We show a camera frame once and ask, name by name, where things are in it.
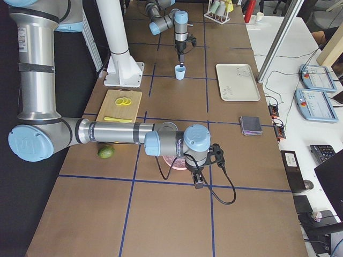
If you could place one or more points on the mint green cup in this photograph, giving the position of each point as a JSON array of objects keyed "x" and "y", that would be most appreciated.
[{"x": 214, "y": 7}]

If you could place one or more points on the pink bowl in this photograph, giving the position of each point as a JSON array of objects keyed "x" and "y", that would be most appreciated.
[{"x": 179, "y": 163}]

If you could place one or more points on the black monitor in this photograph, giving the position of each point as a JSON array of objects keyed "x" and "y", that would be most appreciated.
[{"x": 329, "y": 175}]

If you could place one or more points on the grey cup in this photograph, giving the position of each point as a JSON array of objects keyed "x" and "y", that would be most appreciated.
[{"x": 221, "y": 9}]

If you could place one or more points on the black keyboard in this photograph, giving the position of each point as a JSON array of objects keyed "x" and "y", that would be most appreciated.
[{"x": 322, "y": 152}]

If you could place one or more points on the green lime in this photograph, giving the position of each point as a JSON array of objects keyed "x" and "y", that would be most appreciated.
[{"x": 106, "y": 152}]

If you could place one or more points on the near blue teach pendant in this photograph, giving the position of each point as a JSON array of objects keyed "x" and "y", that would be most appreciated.
[{"x": 315, "y": 105}]

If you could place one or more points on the blue teach pendant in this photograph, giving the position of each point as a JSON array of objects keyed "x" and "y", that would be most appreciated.
[
  {"x": 315, "y": 105},
  {"x": 317, "y": 77}
]

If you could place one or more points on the yellow plastic knife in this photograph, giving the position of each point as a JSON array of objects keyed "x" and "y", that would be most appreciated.
[{"x": 114, "y": 119}]

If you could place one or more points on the far blue teach pendant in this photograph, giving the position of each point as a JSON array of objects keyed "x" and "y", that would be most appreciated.
[{"x": 317, "y": 77}]

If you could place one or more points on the black computer mouse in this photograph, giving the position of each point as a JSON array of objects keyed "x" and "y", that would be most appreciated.
[{"x": 308, "y": 184}]

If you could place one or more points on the yellow cup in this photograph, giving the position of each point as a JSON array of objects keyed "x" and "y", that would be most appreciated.
[{"x": 229, "y": 6}]

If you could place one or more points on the light blue plastic cup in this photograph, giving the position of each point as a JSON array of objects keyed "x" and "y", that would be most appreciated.
[{"x": 179, "y": 72}]

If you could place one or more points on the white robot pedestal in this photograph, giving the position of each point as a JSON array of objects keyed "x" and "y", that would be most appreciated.
[{"x": 122, "y": 70}]

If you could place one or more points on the lemon slices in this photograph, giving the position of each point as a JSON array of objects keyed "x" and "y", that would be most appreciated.
[{"x": 123, "y": 101}]

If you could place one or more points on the red cylinder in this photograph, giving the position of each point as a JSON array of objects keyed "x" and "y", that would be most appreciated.
[{"x": 249, "y": 8}]

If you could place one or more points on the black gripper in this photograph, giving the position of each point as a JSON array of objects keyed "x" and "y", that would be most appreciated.
[
  {"x": 180, "y": 47},
  {"x": 194, "y": 168}
]

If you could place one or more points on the cream bear tray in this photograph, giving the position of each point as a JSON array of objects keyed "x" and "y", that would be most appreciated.
[{"x": 237, "y": 83}]

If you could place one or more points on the grey folded cloth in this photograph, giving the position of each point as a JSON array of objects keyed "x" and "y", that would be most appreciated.
[{"x": 250, "y": 126}]

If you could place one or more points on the white wire cup rack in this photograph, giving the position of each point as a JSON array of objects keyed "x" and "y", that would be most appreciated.
[{"x": 214, "y": 17}]

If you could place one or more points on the aluminium frame post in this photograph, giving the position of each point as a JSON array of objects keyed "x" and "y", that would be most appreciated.
[{"x": 288, "y": 19}]

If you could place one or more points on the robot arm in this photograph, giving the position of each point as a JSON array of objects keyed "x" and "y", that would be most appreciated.
[
  {"x": 178, "y": 19},
  {"x": 43, "y": 131}
]

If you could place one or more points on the bamboo cutting board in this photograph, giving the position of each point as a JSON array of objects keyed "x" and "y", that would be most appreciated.
[{"x": 109, "y": 108}]

